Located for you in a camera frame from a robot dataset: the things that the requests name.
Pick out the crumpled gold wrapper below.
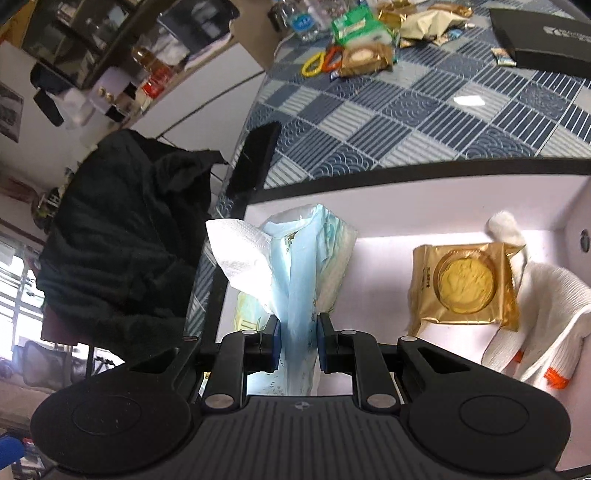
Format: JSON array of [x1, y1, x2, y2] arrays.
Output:
[[376, 0, 475, 48]]

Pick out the gold wrapped mooncake packet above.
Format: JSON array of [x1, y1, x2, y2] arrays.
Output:
[[406, 242, 525, 335], [340, 43, 396, 78]]

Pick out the blue plastic tissue pack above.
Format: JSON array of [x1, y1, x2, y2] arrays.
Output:
[[205, 203, 359, 398]]

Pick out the black box with logo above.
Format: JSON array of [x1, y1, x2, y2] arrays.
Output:
[[488, 6, 591, 78]]

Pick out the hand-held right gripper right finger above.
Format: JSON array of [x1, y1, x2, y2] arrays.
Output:
[[316, 312, 468, 414]]

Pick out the orange plastic ring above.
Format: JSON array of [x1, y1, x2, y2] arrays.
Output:
[[322, 45, 345, 73]]

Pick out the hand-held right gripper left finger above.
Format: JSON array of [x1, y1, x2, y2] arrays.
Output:
[[124, 314, 282, 412]]

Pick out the black jacket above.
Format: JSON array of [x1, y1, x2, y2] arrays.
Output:
[[36, 128, 229, 365]]

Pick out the clear water bottle blue label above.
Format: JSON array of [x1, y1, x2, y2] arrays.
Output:
[[287, 0, 322, 43]]

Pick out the blue checked cloth desktop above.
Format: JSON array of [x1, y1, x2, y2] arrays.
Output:
[[185, 0, 591, 337]]

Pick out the dark glass-front cabinet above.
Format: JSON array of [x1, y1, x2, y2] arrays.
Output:
[[21, 0, 190, 90]]

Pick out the black box with white interior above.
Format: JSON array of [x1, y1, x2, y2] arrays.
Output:
[[185, 159, 591, 472]]

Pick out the white counter cabinet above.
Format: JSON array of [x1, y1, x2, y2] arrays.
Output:
[[124, 32, 269, 155]]

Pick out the green packet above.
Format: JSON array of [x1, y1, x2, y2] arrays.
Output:
[[331, 6, 402, 48]]

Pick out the white work glove orange trim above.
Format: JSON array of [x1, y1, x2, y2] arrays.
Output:
[[480, 210, 591, 392]]

